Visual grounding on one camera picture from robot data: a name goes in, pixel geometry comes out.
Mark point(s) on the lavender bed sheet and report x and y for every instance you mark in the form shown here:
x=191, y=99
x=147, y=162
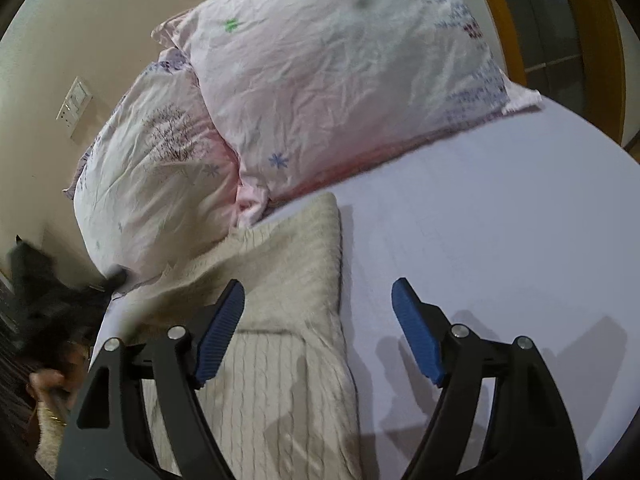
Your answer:
x=490, y=296

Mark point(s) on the white wall switch plate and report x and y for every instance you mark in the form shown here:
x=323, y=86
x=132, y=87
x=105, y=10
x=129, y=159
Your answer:
x=74, y=105

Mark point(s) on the beige cable knit sweater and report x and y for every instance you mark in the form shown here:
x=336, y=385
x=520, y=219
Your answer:
x=283, y=404

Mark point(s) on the pink floral pillow with tree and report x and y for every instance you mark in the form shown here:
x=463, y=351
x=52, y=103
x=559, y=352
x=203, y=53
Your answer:
x=159, y=184

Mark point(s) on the pink floral pillow right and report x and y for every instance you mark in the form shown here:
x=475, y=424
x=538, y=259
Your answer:
x=309, y=92

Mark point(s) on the wooden framed glass door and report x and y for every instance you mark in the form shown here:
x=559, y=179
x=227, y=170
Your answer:
x=583, y=54

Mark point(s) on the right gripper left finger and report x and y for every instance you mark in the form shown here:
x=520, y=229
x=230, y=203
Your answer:
x=137, y=415

